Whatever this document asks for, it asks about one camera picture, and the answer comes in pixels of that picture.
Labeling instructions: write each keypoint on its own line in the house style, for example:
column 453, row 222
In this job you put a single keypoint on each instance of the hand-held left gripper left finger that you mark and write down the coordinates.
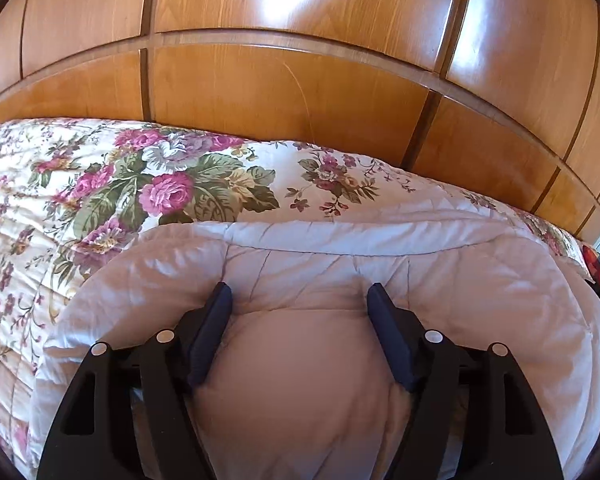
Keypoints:
column 214, row 322

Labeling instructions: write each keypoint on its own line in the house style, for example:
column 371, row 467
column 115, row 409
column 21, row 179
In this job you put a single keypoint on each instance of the floral bedspread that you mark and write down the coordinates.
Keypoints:
column 80, row 195

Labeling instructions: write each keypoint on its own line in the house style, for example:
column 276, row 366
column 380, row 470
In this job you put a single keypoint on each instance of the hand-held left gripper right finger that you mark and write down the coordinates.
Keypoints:
column 387, row 327

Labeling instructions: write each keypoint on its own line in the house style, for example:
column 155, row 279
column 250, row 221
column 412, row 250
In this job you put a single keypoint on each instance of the wooden headboard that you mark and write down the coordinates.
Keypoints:
column 280, row 60

